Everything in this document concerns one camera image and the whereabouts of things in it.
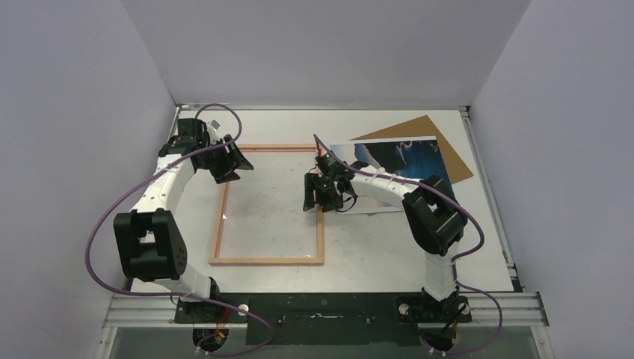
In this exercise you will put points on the sea landscape photo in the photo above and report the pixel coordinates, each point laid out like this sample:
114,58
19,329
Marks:
414,157

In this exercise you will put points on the brown backing board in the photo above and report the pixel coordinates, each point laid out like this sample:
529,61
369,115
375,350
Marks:
424,126

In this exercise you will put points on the clear acrylic sheet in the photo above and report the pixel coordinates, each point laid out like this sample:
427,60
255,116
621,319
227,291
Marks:
267,208

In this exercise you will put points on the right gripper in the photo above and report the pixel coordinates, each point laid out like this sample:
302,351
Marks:
317,192

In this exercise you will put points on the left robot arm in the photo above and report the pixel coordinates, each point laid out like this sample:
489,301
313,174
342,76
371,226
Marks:
149,242

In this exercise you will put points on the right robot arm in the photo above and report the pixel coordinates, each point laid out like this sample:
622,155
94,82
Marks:
435,224

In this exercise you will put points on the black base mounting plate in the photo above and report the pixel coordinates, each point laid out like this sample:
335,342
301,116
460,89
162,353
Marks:
335,331

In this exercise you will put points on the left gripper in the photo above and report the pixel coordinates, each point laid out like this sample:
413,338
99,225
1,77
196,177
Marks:
232,160

